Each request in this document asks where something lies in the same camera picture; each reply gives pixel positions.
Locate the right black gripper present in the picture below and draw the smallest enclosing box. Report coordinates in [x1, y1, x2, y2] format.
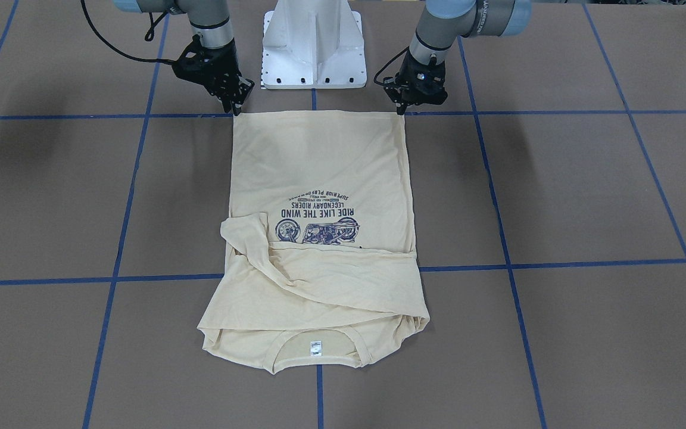
[199, 39, 255, 116]

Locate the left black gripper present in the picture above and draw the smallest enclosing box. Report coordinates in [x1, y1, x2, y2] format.
[383, 47, 448, 115]

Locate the cream long-sleeve printed shirt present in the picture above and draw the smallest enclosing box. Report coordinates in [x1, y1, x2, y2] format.
[198, 111, 430, 374]

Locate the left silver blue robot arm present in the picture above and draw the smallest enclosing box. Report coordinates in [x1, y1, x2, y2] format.
[373, 1, 532, 115]

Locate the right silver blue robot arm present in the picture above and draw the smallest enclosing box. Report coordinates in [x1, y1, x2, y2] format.
[114, 1, 255, 115]

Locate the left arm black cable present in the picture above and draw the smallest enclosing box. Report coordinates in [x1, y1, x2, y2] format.
[373, 48, 410, 87]

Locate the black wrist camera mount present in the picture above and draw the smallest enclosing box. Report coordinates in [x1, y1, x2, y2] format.
[171, 35, 207, 85]

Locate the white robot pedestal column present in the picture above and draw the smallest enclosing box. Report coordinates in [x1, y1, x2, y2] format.
[261, 1, 367, 89]

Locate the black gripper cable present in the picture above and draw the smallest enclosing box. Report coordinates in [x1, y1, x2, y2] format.
[80, 0, 177, 65]

